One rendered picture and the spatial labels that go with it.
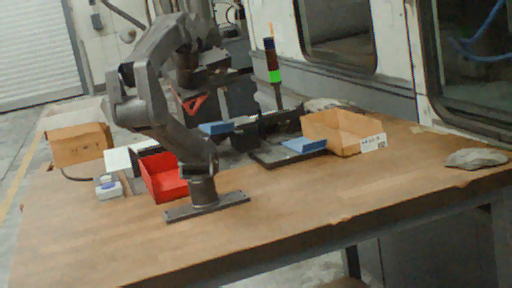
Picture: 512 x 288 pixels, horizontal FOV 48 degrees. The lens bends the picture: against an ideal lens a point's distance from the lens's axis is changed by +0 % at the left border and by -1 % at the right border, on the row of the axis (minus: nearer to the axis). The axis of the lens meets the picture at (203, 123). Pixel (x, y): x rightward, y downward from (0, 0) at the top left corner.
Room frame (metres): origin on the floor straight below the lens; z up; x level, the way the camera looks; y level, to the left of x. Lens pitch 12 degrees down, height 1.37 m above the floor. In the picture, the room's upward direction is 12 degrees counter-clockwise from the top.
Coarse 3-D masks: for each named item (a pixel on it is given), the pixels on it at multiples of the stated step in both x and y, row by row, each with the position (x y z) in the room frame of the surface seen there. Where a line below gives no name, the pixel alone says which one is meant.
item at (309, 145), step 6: (300, 138) 1.57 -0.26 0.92; (306, 138) 1.56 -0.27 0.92; (324, 138) 1.44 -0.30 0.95; (288, 144) 1.54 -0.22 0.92; (294, 144) 1.53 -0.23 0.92; (300, 144) 1.51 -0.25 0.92; (306, 144) 1.43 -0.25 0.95; (312, 144) 1.43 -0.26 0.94; (318, 144) 1.44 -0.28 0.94; (324, 144) 1.45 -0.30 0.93; (300, 150) 1.46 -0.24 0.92; (306, 150) 1.44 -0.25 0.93; (312, 150) 1.44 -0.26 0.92
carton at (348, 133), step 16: (320, 112) 1.65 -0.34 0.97; (336, 112) 1.66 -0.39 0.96; (352, 112) 1.56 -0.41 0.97; (304, 128) 1.62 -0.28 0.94; (320, 128) 1.51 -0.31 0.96; (336, 128) 1.66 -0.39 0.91; (352, 128) 1.57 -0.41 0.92; (368, 128) 1.48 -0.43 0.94; (336, 144) 1.42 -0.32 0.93; (352, 144) 1.40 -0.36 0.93; (368, 144) 1.41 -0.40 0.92; (384, 144) 1.42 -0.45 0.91
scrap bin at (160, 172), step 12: (156, 156) 1.59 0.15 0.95; (168, 156) 1.59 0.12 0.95; (144, 168) 1.46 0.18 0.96; (156, 168) 1.58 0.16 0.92; (168, 168) 1.59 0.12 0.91; (144, 180) 1.51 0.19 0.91; (156, 180) 1.52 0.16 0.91; (168, 180) 1.50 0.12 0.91; (180, 180) 1.48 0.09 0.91; (156, 192) 1.34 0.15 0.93; (168, 192) 1.34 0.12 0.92; (180, 192) 1.35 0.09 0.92
